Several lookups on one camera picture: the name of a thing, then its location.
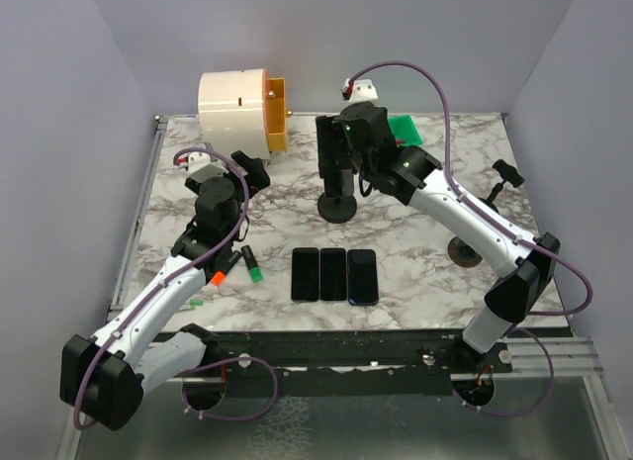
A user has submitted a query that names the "black phone stand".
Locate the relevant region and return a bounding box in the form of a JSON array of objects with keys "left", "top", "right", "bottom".
[
  {"left": 484, "top": 159, "right": 525, "bottom": 212},
  {"left": 317, "top": 169, "right": 357, "bottom": 224}
]

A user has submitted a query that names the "black phone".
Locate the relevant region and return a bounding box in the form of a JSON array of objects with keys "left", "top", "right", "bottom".
[{"left": 291, "top": 247, "right": 319, "bottom": 302}]

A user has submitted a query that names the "round wooden base stand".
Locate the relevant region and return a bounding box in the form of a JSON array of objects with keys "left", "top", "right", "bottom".
[{"left": 447, "top": 236, "right": 483, "bottom": 268}]

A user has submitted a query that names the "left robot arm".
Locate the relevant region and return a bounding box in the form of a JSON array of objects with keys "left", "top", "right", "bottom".
[{"left": 59, "top": 150, "right": 270, "bottom": 431}]

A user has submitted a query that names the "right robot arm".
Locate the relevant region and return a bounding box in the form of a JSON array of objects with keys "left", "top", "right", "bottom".
[{"left": 316, "top": 102, "right": 561, "bottom": 372}]

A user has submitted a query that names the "green plastic bin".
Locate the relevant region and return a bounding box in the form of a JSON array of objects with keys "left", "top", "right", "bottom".
[{"left": 388, "top": 115, "right": 423, "bottom": 146}]

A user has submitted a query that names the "orange drawer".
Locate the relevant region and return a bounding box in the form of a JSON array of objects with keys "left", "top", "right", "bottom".
[{"left": 265, "top": 77, "right": 288, "bottom": 153}]

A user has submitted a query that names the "white cylindrical drawer box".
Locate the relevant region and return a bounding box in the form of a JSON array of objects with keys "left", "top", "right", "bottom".
[{"left": 198, "top": 68, "right": 270, "bottom": 160}]

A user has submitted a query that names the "green highlighter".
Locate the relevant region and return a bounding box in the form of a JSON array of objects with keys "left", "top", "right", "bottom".
[{"left": 240, "top": 245, "right": 263, "bottom": 283}]

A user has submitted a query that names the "orange highlighter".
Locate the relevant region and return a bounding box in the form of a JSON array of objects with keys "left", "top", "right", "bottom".
[{"left": 210, "top": 250, "right": 242, "bottom": 287}]

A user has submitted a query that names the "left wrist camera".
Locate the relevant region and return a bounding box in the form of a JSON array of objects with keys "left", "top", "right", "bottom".
[{"left": 173, "top": 142, "right": 226, "bottom": 184}]

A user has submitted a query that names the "black mounting rail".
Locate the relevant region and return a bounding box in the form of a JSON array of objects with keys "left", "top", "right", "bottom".
[{"left": 177, "top": 329, "right": 511, "bottom": 406}]

